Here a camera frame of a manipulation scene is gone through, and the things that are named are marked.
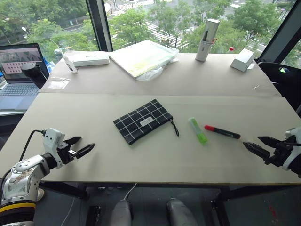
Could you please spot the open laptop computer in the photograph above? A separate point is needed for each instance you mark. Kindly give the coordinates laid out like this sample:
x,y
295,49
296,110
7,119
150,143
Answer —
x,y
18,75

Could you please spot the white flat rectangular box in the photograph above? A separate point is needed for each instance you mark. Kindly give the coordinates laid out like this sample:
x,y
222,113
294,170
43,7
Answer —
x,y
90,58

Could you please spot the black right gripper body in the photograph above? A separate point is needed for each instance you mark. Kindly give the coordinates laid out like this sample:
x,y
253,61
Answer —
x,y
279,153

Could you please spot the small white cardboard box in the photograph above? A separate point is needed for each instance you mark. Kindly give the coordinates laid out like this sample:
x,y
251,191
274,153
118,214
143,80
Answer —
x,y
242,60

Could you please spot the black checked pencil pouch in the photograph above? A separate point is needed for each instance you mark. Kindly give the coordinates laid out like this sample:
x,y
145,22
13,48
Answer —
x,y
144,121

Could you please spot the green highlighter pen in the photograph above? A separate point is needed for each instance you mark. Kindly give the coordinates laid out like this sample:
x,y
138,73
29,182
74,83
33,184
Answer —
x,y
197,130

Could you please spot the white cylindrical pen holder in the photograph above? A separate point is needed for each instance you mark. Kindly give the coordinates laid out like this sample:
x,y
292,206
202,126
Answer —
x,y
207,40

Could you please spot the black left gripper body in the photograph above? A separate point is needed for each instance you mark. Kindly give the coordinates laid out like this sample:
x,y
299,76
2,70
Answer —
x,y
66,152

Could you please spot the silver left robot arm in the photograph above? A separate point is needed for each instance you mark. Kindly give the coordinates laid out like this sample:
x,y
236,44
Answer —
x,y
22,175

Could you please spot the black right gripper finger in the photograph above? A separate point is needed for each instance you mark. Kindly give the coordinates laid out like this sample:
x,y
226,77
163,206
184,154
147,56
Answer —
x,y
256,149
266,140

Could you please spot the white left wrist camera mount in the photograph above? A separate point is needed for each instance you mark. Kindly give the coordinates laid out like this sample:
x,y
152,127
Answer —
x,y
52,139

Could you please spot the white folder in plastic wrap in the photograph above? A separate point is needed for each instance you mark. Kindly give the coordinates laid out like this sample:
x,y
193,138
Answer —
x,y
142,57

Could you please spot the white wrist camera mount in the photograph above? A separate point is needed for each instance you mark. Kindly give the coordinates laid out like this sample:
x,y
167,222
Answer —
x,y
52,139
292,146

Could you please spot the black marker with red cap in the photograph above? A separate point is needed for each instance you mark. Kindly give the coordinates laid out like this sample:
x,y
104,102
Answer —
x,y
222,131

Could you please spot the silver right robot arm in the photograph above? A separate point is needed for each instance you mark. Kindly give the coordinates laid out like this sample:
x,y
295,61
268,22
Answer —
x,y
296,164

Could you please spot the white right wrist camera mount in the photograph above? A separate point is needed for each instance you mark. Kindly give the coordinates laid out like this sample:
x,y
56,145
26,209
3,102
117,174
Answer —
x,y
292,146

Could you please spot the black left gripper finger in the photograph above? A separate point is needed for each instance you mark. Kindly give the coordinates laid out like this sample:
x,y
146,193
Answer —
x,y
73,140
85,150

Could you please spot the grey robot foot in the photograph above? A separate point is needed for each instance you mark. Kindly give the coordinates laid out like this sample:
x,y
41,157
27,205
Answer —
x,y
121,213
181,212

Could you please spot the clear plastic bag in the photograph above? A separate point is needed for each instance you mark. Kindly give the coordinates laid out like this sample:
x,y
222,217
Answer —
x,y
57,83

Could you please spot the black cylindrical device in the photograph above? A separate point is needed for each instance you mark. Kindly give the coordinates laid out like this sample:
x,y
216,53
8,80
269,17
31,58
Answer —
x,y
34,75

